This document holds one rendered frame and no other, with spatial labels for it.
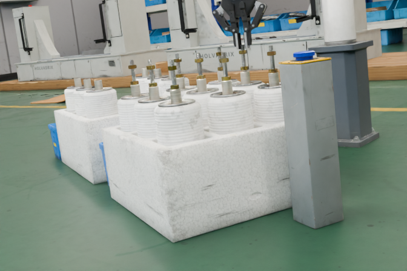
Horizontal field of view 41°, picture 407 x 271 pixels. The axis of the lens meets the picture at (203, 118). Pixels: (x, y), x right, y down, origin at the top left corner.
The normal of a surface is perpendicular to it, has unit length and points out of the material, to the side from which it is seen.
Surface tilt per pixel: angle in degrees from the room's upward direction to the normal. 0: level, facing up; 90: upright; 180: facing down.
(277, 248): 0
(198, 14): 90
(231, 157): 90
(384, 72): 90
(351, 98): 90
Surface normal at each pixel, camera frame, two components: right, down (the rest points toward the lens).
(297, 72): -0.89, 0.18
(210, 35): -0.64, 0.20
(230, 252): -0.11, -0.98
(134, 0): 0.76, 0.02
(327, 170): 0.45, 0.09
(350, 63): 0.08, 0.15
